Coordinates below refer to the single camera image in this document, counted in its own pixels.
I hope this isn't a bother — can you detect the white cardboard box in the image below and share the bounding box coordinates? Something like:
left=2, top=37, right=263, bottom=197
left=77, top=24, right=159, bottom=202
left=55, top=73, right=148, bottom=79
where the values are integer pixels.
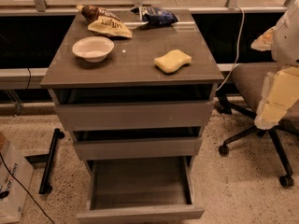
left=0, top=133, right=34, bottom=224

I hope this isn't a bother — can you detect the grey office chair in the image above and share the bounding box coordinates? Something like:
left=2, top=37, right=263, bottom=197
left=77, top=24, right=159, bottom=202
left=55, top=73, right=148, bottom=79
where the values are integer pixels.
left=216, top=63, right=299, bottom=188

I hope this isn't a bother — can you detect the yellow sponge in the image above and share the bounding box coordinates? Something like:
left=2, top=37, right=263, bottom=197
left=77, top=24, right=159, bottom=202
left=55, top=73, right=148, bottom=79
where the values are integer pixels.
left=154, top=49, right=192, bottom=74

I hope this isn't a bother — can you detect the grey drawer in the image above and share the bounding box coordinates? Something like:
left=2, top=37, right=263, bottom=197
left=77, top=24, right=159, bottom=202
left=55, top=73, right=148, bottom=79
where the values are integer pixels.
left=74, top=127, right=202, bottom=161
left=50, top=84, right=215, bottom=132
left=77, top=157, right=204, bottom=224

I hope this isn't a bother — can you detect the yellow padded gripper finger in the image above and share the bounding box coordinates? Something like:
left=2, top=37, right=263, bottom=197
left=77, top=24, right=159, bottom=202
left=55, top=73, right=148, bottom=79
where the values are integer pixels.
left=254, top=66, right=299, bottom=130

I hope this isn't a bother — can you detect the white cable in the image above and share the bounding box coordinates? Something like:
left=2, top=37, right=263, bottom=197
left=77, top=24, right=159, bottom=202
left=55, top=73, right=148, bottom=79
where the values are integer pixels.
left=216, top=6, right=246, bottom=92

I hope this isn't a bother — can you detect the grey top drawer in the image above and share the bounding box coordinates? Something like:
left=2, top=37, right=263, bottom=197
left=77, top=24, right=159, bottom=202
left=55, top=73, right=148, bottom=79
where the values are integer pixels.
left=50, top=84, right=215, bottom=132

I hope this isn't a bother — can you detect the white bowl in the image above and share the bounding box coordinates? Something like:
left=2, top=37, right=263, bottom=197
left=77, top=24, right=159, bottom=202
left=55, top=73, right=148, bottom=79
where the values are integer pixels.
left=72, top=36, right=114, bottom=63

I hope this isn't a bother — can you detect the grey middle drawer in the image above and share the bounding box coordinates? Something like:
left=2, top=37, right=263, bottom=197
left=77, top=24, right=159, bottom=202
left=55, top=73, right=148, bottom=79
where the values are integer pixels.
left=74, top=127, right=202, bottom=161

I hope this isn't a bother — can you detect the black cable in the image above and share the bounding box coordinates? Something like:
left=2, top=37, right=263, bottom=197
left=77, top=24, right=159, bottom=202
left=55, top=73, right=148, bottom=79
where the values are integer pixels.
left=0, top=152, right=56, bottom=224

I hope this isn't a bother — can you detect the black metal bar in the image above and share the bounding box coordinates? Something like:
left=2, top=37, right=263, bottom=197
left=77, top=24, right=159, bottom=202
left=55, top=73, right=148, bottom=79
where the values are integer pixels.
left=39, top=128, right=64, bottom=194

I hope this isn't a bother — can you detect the blue chip bag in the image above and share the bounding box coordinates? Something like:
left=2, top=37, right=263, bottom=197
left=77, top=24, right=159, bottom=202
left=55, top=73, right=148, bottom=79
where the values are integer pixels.
left=131, top=6, right=178, bottom=25

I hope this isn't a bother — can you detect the grey bottom drawer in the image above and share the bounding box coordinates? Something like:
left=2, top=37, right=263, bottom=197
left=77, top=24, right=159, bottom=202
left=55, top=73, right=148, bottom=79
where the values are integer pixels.
left=77, top=157, right=204, bottom=224

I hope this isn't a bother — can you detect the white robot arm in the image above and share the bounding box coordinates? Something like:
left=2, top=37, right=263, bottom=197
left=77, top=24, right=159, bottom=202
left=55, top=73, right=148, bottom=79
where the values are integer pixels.
left=251, top=0, right=299, bottom=130

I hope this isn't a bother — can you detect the grey drawer cabinet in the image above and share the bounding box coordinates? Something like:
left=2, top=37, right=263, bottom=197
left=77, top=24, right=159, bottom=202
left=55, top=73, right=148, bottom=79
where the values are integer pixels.
left=40, top=8, right=225, bottom=173

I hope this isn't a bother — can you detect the brown yellow chip bag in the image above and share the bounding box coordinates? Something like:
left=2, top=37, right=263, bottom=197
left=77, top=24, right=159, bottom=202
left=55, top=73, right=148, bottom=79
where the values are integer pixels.
left=77, top=5, right=133, bottom=38

